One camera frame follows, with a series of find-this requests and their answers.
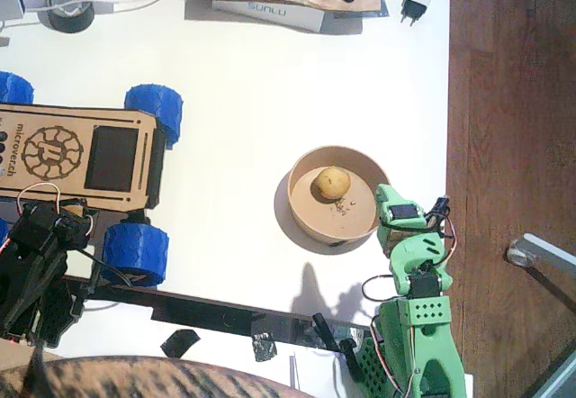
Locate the long black bar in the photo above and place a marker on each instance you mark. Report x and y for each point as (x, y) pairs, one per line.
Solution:
(216, 317)

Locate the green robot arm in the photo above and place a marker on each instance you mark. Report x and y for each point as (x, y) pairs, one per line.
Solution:
(427, 326)

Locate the wooden microrover chassis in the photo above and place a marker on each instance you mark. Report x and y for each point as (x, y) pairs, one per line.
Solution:
(67, 164)

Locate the black tape roll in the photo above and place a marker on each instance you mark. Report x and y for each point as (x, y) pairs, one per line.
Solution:
(72, 22)

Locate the black tape piece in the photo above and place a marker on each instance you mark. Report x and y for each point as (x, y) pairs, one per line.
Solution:
(264, 347)
(180, 343)

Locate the white sunlu box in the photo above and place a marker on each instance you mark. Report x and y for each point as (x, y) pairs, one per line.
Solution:
(270, 13)

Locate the grey metal furniture leg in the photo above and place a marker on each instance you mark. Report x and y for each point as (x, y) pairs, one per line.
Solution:
(544, 254)

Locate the tan paper bowl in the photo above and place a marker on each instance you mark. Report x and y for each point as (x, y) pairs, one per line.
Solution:
(310, 231)

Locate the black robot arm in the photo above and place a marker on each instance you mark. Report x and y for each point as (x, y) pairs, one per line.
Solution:
(31, 290)

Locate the striped fabric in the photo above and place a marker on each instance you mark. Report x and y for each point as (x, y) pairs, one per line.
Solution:
(135, 377)

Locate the yellow-brown toy fruit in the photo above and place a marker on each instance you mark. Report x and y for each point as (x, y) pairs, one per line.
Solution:
(332, 183)

